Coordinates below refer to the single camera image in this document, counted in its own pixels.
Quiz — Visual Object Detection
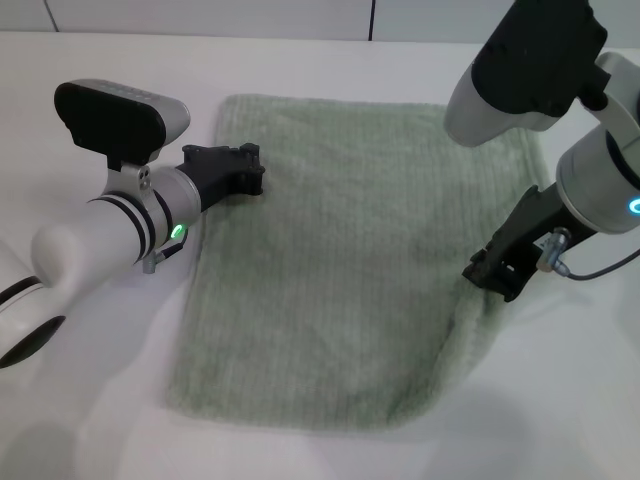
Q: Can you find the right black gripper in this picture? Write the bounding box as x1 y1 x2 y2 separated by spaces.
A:
462 185 596 304

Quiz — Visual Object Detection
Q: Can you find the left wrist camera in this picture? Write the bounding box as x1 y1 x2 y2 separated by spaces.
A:
53 78 191 174

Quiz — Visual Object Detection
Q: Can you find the green ribbed towel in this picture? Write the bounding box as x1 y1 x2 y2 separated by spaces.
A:
164 93 549 435

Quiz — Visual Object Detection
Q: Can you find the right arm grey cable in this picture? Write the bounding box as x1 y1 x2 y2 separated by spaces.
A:
537 227 640 280

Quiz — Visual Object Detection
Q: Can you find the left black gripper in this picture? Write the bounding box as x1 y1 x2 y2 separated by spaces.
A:
174 142 267 213

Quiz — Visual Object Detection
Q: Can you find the left arm grey cable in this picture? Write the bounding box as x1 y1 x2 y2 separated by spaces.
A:
141 234 189 275

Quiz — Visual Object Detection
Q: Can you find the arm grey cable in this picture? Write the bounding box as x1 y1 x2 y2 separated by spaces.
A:
141 234 189 275
537 227 640 280

